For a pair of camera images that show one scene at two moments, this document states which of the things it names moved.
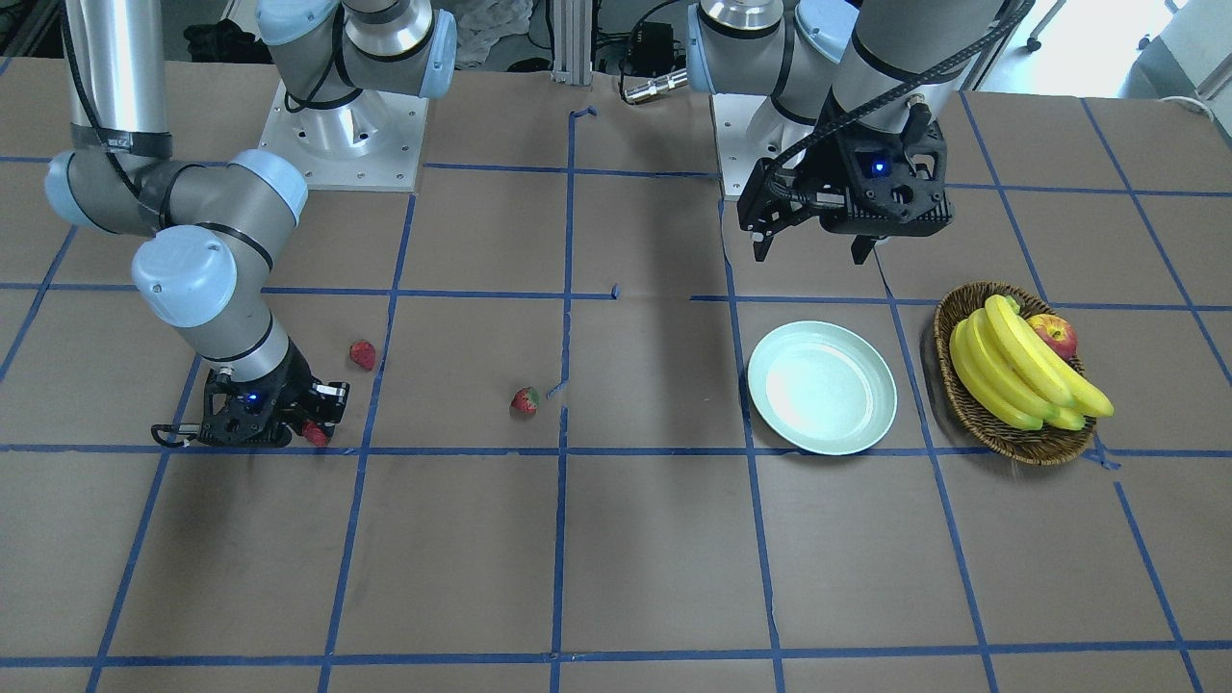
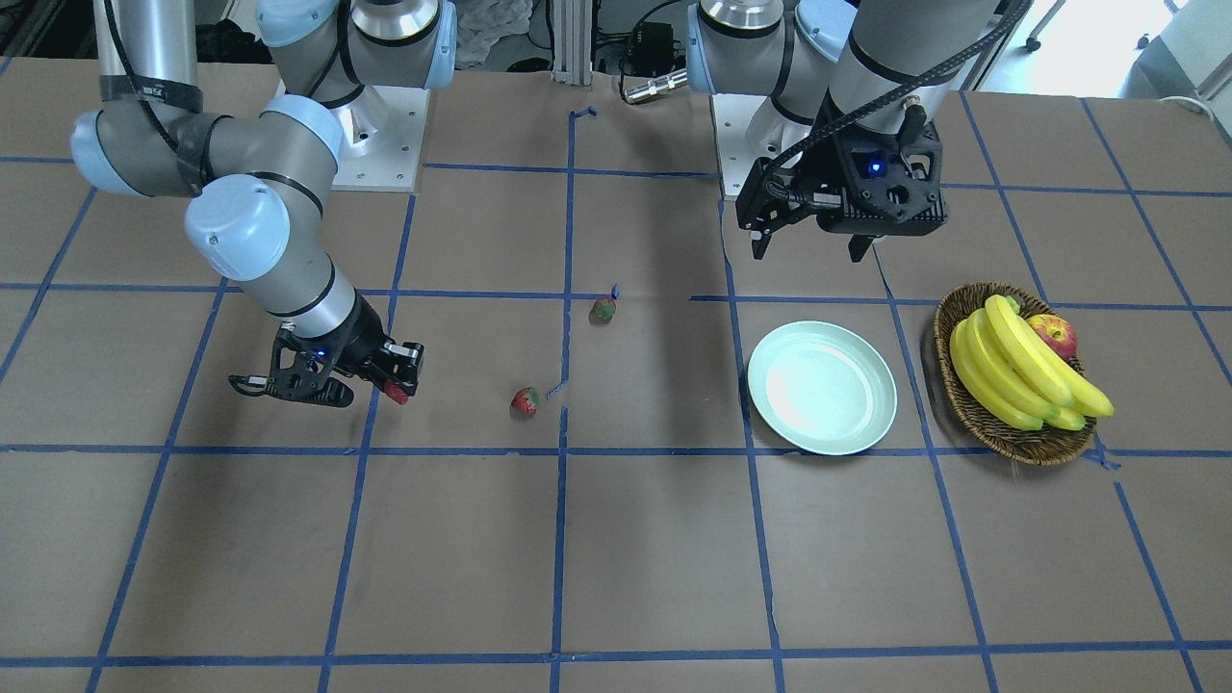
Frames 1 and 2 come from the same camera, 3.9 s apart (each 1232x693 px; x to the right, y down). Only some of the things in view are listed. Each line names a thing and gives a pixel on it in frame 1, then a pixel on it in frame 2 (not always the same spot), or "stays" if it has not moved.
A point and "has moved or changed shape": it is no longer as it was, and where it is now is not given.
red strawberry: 363,353 has moved or changed shape
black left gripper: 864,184 stays
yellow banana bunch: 1011,370 stays
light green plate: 822,387 stays
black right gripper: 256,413 to 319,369
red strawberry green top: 525,400 stays
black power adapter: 655,57 stays
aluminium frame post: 572,42 stays
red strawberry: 314,434 to 391,390
